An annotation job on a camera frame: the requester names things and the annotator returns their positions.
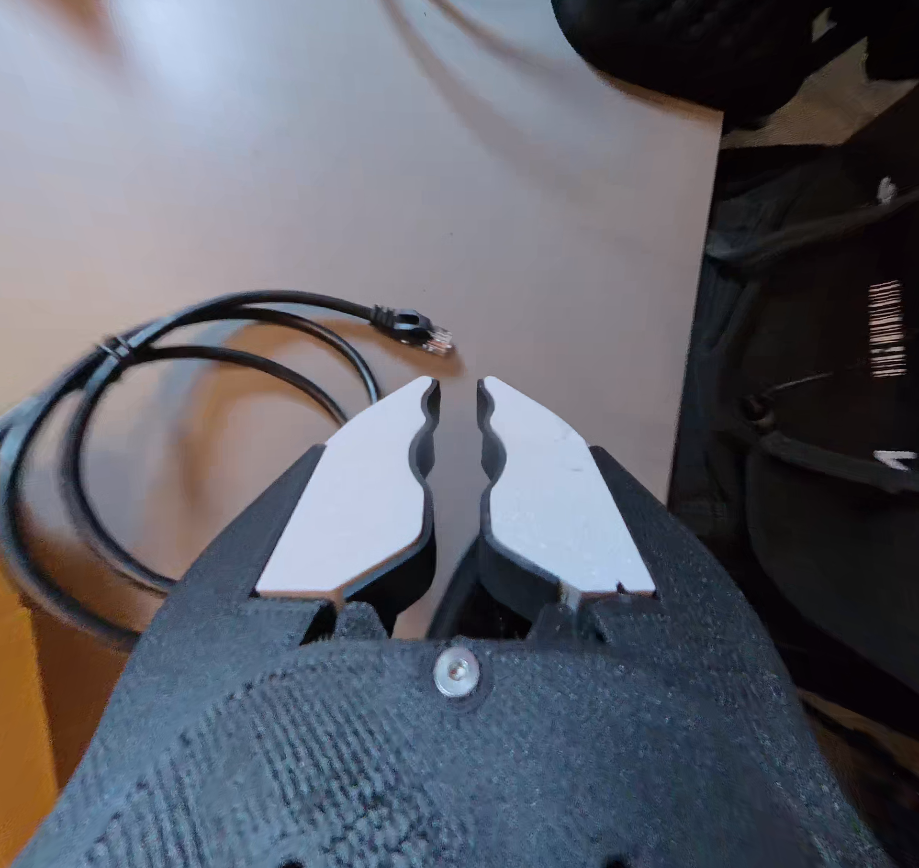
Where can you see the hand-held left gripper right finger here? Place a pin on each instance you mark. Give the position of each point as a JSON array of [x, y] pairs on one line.
[[560, 509]]

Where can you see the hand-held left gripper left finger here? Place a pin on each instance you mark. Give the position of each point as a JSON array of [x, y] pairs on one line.
[[359, 502]]

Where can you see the black mesh chair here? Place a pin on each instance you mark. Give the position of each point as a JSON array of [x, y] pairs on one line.
[[682, 7]]

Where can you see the black bag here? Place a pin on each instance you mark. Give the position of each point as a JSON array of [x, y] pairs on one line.
[[804, 523]]

